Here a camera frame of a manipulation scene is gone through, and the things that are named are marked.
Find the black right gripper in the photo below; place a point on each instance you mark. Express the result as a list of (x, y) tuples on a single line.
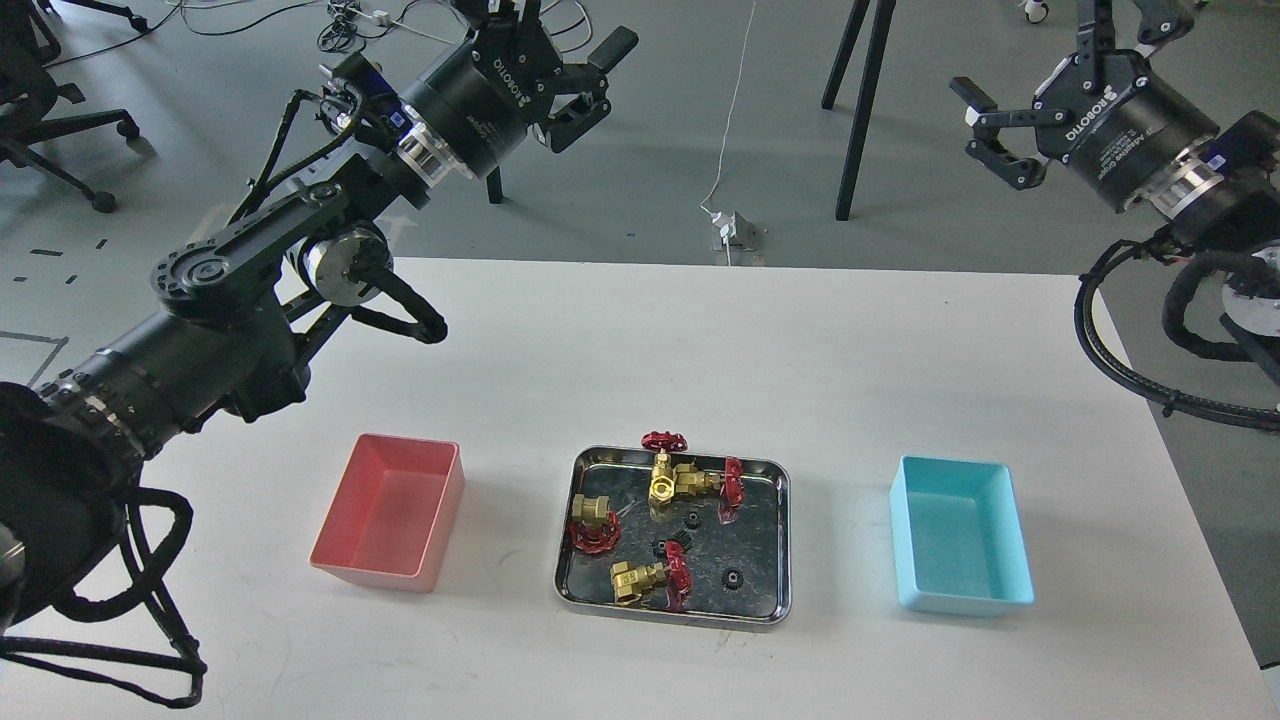
[(1118, 129)]

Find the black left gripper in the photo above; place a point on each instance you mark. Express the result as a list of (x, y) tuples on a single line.
[(476, 105)]

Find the brass valve red handle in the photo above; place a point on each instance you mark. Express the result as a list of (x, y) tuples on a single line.
[(726, 484), (631, 580), (662, 491), (594, 527)]

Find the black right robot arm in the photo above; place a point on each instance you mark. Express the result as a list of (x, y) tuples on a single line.
[(1219, 206)]

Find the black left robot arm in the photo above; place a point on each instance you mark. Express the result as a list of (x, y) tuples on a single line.
[(241, 315)]

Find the blue plastic box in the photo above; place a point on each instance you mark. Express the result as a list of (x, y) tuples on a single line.
[(958, 546)]

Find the pink plastic box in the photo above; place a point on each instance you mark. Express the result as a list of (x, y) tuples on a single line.
[(392, 514)]

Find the white chair base caster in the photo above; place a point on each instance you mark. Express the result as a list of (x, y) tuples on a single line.
[(1034, 11)]

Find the black tripod leg right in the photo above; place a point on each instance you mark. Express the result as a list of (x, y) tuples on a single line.
[(880, 14)]

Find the metal tray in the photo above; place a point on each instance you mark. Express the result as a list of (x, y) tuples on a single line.
[(756, 543)]

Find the black office chair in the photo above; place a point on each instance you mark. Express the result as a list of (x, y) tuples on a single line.
[(29, 93)]

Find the brass valve red handle top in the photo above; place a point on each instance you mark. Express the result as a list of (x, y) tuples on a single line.
[(662, 491)]

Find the brass valve red handle bottom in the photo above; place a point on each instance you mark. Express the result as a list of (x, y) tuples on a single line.
[(631, 580)]

